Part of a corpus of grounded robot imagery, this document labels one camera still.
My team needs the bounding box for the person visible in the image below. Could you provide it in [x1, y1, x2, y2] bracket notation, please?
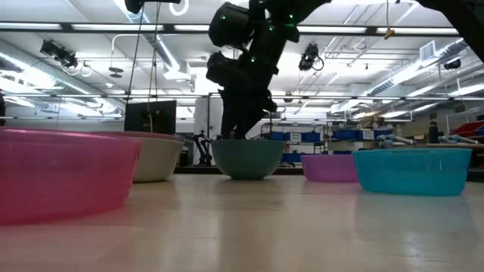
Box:
[428, 120, 440, 144]

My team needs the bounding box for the grey-blue tube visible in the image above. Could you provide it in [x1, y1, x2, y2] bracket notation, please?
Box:
[377, 133, 415, 149]
[437, 134, 479, 146]

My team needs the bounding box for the white ceiling air vent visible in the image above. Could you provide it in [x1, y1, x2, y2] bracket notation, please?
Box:
[419, 39, 438, 62]

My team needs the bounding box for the black table frame rail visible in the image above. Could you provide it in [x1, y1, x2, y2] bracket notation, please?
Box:
[173, 165, 303, 175]

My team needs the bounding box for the thin black hanging cable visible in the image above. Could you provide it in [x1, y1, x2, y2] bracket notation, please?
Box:
[146, 2, 162, 114]
[126, 3, 146, 107]

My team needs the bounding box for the cardboard box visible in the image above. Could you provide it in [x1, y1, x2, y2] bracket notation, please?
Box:
[358, 114, 383, 130]

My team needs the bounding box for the pink translucent plastic bowl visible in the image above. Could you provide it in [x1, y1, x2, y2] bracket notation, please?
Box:
[0, 126, 143, 227]

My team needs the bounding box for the black ceiling-mounted camera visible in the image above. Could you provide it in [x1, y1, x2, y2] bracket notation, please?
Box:
[298, 42, 325, 73]
[39, 39, 79, 70]

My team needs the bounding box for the black overhead camera housing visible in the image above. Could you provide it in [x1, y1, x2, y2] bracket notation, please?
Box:
[124, 0, 183, 15]

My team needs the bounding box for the purple translucent plastic bowl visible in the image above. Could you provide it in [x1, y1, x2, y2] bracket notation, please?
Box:
[300, 153, 359, 184]

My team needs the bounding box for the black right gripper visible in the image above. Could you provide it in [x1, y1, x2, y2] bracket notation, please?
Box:
[218, 87, 279, 141]

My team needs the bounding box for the teal translucent plastic bowl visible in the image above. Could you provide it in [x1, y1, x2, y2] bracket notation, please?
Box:
[352, 147, 473, 197]

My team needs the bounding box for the black computer monitor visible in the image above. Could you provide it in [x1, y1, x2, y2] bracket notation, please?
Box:
[123, 100, 178, 136]

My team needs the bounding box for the cream bowl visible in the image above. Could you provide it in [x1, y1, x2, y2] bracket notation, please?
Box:
[130, 136, 185, 184]

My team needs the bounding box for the dark green bowl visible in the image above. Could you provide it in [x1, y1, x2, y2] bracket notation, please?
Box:
[210, 139, 286, 181]

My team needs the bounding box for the salmon pink bowl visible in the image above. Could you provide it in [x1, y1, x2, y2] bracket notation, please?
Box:
[88, 130, 178, 141]

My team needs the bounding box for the yellow hanging cord plug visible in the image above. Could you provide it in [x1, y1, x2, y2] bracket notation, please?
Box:
[383, 0, 396, 41]

